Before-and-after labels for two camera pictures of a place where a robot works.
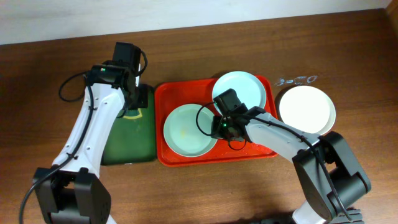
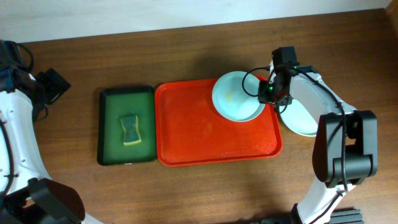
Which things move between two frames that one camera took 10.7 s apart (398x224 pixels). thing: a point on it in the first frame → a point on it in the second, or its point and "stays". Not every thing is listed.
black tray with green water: [133, 141] stays
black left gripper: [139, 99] → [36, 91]
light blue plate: [187, 130] → [301, 115]
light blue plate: [250, 91] stays
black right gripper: [230, 134] → [277, 96]
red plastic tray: [171, 94] stays
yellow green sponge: [133, 114] → [130, 124]
